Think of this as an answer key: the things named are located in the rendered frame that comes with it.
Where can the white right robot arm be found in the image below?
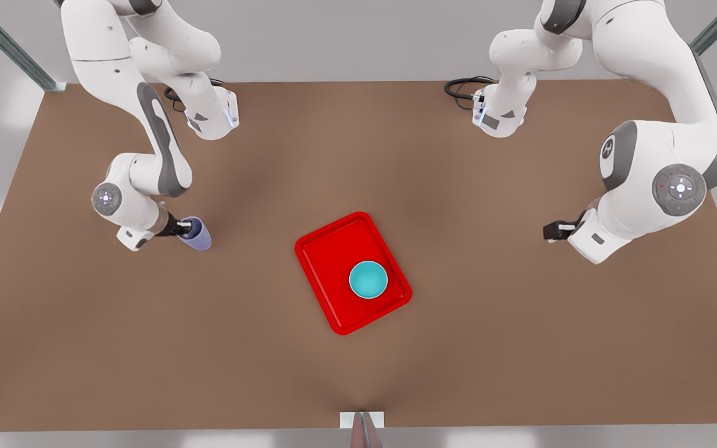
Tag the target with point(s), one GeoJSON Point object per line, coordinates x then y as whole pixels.
{"type": "Point", "coordinates": [100, 56]}

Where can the teal bowl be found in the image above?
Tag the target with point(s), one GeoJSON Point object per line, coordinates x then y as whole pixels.
{"type": "Point", "coordinates": [368, 280]}

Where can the lavender purple cup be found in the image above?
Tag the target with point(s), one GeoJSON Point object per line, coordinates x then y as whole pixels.
{"type": "Point", "coordinates": [198, 235]}

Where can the red rectangular tray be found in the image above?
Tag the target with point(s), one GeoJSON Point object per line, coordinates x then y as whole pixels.
{"type": "Point", "coordinates": [352, 274]}

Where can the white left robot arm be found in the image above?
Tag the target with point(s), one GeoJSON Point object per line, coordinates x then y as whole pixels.
{"type": "Point", "coordinates": [657, 68]}

